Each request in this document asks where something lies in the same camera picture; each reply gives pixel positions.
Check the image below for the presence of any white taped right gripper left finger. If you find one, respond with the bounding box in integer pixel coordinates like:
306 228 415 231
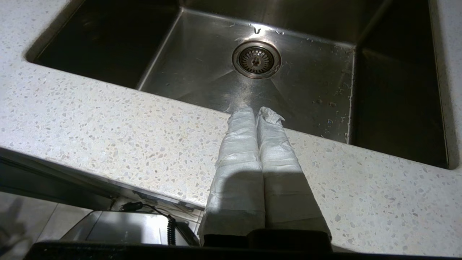
198 107 266 246

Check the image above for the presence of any black coiled cable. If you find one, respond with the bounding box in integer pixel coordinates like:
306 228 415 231
121 201 177 246

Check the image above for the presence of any stainless steel sink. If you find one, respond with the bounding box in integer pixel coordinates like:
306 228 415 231
25 0 459 170

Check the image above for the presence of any grey cabinet front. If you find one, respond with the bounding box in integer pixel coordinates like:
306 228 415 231
0 147 204 212

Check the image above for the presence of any round metal drain strainer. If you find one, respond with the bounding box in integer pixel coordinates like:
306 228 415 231
232 40 282 79

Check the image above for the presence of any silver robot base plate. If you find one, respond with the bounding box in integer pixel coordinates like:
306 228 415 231
60 211 200 247

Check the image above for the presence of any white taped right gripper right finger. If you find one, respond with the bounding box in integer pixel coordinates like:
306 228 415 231
256 107 332 242

